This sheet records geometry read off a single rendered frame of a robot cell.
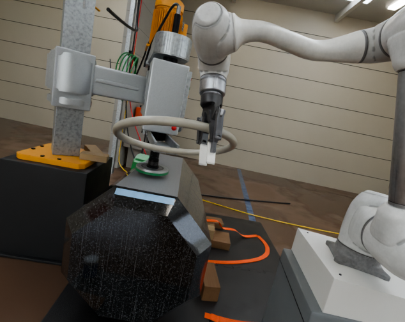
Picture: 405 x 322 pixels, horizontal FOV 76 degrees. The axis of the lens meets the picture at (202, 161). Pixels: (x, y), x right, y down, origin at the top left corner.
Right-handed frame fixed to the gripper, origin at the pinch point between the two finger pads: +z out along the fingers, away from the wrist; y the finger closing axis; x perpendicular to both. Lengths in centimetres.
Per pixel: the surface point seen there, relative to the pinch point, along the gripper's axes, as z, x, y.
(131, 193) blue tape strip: 13, 0, 70
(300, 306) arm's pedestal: 48, -39, -8
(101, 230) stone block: 33, 11, 79
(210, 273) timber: 67, -80, 102
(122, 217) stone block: 26, 3, 71
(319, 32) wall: -405, -454, 251
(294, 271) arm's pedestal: 39, -47, 1
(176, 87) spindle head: -52, -16, 63
